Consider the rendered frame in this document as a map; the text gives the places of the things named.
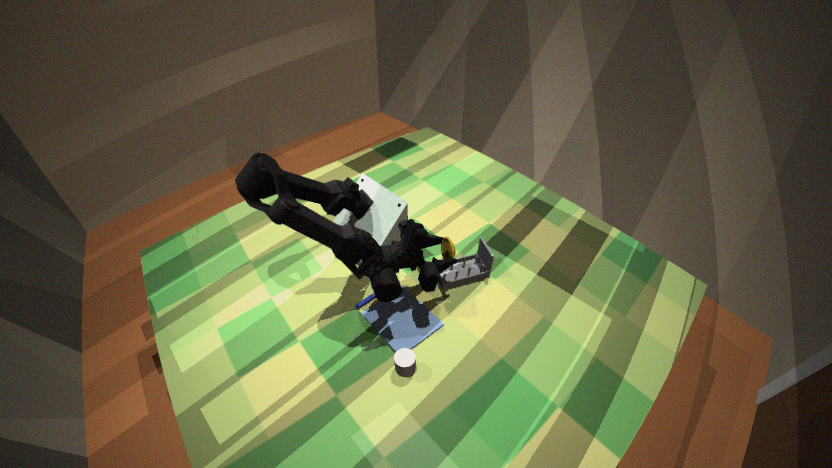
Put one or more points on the grey cylinder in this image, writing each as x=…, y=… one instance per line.
x=405, y=362

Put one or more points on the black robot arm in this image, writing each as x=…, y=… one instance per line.
x=262, y=177

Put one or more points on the yellow round plate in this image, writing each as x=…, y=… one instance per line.
x=448, y=249

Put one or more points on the grey dish rack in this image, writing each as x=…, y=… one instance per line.
x=468, y=268

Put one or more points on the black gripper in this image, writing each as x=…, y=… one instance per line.
x=429, y=271

